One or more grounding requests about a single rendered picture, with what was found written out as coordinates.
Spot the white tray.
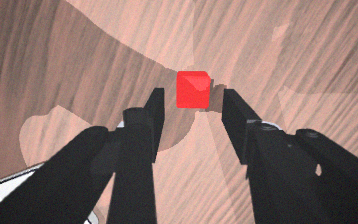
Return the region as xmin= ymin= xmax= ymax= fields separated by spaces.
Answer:
xmin=0 ymin=164 xmax=98 ymax=224

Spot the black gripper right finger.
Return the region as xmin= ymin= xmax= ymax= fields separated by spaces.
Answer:
xmin=221 ymin=89 xmax=358 ymax=224

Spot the red cube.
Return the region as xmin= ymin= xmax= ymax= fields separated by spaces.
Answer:
xmin=176 ymin=71 xmax=210 ymax=108

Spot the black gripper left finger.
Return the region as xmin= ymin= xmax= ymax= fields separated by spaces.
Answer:
xmin=0 ymin=88 xmax=165 ymax=224

